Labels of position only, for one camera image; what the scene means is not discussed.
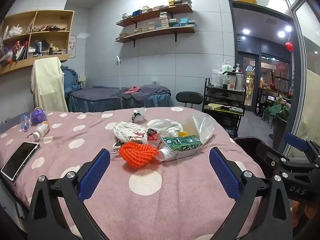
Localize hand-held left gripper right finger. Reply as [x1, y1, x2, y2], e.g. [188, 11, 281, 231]
[209, 147, 293, 240]

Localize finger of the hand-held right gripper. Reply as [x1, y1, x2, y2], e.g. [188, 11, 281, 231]
[283, 132, 320, 160]
[255, 142, 320, 173]

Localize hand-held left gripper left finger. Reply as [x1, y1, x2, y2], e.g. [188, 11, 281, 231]
[27, 148, 112, 240]

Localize brown plastic trash bin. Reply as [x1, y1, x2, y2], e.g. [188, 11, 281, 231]
[234, 136, 275, 173]

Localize orange foam fruit net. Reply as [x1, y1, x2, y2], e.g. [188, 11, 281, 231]
[118, 141, 159, 168]

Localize green white drink carton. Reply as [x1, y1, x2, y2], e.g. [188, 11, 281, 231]
[157, 134, 203, 162]

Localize clear plastic container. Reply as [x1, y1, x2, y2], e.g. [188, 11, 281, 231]
[181, 114, 215, 143]

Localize white printed plastic bag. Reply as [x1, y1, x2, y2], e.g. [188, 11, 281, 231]
[113, 121, 148, 145]

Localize white tissue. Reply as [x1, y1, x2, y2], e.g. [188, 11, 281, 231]
[166, 122, 184, 137]

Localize red snack packet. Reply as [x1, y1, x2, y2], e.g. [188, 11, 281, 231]
[146, 128, 160, 142]

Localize small wrapper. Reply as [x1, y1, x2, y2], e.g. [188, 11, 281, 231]
[131, 107, 147, 123]

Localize thin white plastic bag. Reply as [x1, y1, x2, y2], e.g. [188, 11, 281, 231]
[147, 118, 173, 132]

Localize person's right hand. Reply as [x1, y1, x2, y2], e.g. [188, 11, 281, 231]
[291, 201, 320, 228]

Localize potted green plant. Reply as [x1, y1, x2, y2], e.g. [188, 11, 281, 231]
[262, 97, 292, 150]

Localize glass sliding door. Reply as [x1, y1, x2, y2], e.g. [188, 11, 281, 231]
[291, 0, 320, 160]

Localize pink polka dot blanket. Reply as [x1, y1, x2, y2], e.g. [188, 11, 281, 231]
[0, 106, 265, 240]

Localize white pill bottle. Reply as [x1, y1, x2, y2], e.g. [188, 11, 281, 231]
[33, 121, 50, 141]

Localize black mesh cart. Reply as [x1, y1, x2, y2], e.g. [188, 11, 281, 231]
[202, 77, 247, 138]

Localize glass double door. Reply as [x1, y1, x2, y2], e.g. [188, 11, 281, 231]
[237, 51, 258, 107]

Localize black smartphone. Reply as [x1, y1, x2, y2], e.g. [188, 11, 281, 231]
[0, 141, 41, 182]

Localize massage bed with blue skirt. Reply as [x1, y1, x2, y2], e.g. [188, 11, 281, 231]
[65, 84, 172, 113]

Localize black stool chair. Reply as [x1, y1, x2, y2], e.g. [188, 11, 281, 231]
[175, 92, 203, 109]

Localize blue cloth pile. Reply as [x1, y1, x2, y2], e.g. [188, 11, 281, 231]
[61, 65, 83, 93]

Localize red hanging ornament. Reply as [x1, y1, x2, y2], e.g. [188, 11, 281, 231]
[285, 34, 294, 52]

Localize cream towel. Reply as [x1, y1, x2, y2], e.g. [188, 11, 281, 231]
[30, 57, 69, 112]

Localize grey blanket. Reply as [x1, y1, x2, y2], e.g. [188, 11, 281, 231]
[111, 84, 171, 103]

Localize row of small boxes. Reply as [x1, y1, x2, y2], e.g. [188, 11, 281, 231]
[28, 47, 67, 57]

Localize dark folded cloth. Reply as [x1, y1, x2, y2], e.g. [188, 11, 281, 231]
[31, 39, 50, 53]

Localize red white cloth bundle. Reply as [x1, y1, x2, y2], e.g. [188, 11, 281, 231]
[0, 40, 29, 65]

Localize pile of dark tools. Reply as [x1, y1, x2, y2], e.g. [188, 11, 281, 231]
[32, 24, 68, 32]

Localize stacks of books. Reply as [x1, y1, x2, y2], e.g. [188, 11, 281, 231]
[122, 0, 193, 20]

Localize wall poster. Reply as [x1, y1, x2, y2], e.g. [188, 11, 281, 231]
[69, 35, 77, 59]

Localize dark grey door frame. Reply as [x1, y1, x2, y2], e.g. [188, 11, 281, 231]
[229, 0, 307, 155]

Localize curved wooden wall shelf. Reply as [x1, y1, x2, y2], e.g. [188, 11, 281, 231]
[116, 4, 193, 28]
[115, 25, 196, 48]

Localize wooden cubby wall shelf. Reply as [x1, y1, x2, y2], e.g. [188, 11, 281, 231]
[0, 10, 75, 75]

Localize wall shelves with books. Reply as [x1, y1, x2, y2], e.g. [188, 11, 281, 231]
[115, 11, 196, 39]

